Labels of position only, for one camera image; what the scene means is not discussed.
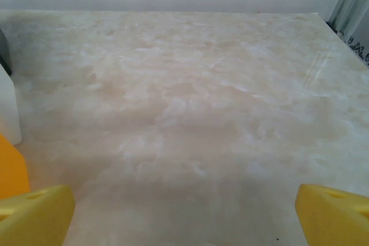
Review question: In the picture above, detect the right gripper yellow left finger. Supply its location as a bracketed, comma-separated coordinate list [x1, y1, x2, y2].
[0, 184, 76, 246]

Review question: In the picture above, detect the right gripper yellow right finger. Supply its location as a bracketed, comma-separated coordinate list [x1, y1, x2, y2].
[295, 183, 369, 246]

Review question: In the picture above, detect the orange plastic bin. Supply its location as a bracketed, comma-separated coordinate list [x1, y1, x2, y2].
[0, 133, 31, 200]

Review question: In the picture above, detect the white plastic bin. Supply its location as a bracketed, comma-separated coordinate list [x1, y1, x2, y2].
[0, 64, 23, 146]

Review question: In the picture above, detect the black plastic bin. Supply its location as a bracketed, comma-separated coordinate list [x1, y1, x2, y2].
[0, 28, 12, 75]

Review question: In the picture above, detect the aluminium frame post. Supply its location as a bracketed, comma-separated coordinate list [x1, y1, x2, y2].
[327, 0, 369, 62]

